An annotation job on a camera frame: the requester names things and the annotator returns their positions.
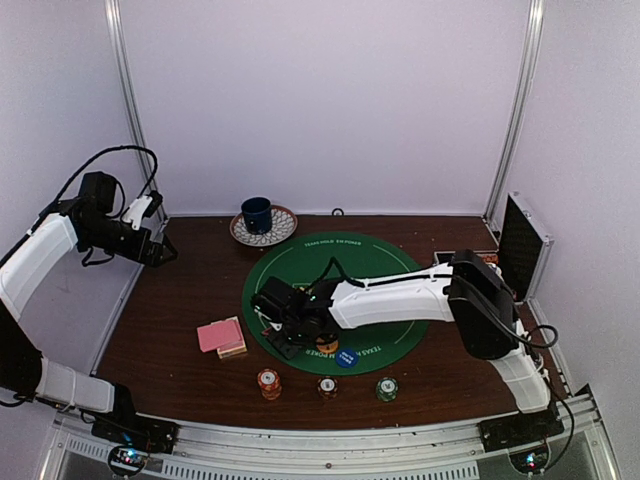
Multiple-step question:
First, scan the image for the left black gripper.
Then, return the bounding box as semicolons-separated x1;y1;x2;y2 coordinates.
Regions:
82;216;177;267

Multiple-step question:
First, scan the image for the red poker chip stack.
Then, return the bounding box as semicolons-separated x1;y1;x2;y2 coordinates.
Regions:
257;368;282;400

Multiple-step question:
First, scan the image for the orange big blind button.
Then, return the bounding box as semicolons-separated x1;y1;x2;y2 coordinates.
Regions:
316;338;339;355

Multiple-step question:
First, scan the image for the blue small blind button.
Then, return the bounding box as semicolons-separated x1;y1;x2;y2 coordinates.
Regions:
334;348;360;369

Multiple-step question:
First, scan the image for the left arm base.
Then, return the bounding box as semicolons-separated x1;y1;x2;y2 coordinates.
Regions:
89;416;179;478

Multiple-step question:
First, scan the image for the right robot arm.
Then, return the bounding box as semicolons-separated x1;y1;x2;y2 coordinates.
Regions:
250;250;552;442

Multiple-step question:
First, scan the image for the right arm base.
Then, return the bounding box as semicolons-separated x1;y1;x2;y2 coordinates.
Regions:
478;412;564;476

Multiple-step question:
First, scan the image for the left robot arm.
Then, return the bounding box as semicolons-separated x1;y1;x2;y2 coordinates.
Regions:
1;172;178;444

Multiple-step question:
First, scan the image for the pink playing card deck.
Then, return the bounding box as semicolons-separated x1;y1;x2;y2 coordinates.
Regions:
196;317;245;353

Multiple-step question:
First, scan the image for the brown poker chip stack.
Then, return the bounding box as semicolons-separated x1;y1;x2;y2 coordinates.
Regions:
317;377;338;400

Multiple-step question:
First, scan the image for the round green poker mat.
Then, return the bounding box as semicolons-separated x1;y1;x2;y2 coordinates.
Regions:
241;231;435;377

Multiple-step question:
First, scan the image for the dark blue mug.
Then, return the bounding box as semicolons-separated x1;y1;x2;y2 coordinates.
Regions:
241;197;272;235

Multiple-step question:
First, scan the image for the patterned ceramic saucer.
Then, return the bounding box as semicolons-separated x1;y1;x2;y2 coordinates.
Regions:
229;205;298;248

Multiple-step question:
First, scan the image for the green poker chip stack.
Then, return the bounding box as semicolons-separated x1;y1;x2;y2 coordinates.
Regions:
375;377;399;402

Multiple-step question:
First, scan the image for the aluminium poker chip case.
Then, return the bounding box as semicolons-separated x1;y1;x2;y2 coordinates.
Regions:
433;191;556;306

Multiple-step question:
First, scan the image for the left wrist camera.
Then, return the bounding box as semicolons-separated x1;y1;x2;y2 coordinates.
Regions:
120;190;163;230

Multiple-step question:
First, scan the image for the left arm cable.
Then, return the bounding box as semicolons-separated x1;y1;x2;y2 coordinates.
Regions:
24;144;160;236

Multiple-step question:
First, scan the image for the front aluminium rail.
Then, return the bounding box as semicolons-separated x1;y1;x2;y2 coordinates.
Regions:
36;390;622;479

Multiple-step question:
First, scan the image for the right aluminium frame post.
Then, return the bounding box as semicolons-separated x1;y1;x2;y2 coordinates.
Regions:
484;0;546;227

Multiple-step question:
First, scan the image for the aluminium frame post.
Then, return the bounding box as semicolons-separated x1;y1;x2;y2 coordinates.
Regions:
104;0;167;224
484;0;546;227

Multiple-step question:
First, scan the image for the left aluminium frame post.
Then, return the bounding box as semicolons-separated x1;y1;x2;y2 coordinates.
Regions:
104;0;167;224

